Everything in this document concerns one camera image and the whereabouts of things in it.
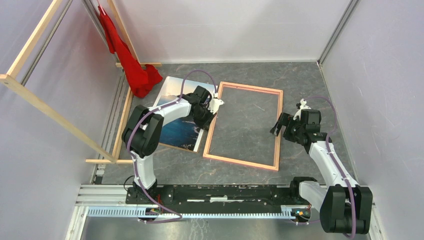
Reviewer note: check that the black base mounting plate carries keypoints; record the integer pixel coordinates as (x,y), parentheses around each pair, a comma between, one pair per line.
(217,199)

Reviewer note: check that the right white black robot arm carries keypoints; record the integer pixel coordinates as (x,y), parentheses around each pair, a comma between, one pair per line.
(344,206)

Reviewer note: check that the landscape photo print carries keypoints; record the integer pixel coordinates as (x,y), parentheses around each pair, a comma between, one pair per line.
(182,133)

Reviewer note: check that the pink wooden picture frame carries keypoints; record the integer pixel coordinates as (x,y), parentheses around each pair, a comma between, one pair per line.
(240,132)

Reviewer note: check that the red cloth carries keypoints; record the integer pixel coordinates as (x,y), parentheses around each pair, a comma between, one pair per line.
(141,80)

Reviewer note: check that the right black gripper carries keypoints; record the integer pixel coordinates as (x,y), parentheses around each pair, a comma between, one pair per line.
(285,119)

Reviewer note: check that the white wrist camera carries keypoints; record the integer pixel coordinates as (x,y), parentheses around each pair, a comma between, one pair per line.
(302,105)
(214,105)

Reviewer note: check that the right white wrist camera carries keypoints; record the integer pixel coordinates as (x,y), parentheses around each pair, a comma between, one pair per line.
(302,105)

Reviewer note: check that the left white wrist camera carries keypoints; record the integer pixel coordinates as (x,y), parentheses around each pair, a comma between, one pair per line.
(214,105)

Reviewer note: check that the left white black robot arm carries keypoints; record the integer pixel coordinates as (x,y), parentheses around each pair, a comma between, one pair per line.
(180,116)

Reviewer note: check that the wooden rack frame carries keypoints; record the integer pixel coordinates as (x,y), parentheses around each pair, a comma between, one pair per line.
(76,76)

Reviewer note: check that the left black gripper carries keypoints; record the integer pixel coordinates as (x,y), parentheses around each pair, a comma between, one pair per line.
(206,124)

